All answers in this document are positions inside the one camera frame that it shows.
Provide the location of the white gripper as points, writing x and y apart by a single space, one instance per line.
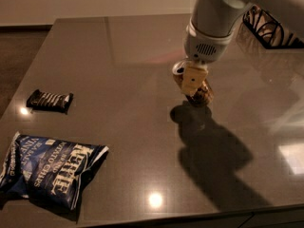
202 48

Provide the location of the orange LaCroix soda can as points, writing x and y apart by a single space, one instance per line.
191 78

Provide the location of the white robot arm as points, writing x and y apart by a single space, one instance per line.
212 25

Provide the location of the black snack bar wrapper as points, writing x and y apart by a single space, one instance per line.
46 101

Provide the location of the blue Kettle chips bag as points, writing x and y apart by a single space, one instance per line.
40 168

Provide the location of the black wire napkin basket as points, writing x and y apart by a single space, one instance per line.
295 42

